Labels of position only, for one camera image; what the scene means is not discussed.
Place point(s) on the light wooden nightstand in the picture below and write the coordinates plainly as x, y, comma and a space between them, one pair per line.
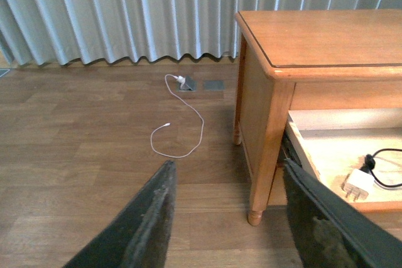
308, 60

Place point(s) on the closed grey floor socket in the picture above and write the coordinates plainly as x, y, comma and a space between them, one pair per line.
213, 85

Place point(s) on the pale pleated curtain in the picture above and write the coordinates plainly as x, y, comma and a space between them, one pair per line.
44, 31

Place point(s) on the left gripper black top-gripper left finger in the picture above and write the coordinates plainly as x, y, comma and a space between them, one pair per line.
140, 234

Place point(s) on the white charger with black cable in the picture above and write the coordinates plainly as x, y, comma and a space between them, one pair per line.
360, 182

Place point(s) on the wooden drawer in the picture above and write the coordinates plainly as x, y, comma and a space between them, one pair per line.
329, 144

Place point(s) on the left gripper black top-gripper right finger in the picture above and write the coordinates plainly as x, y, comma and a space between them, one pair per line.
328, 232

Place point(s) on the open grey floor socket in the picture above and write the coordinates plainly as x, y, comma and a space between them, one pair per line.
186, 84

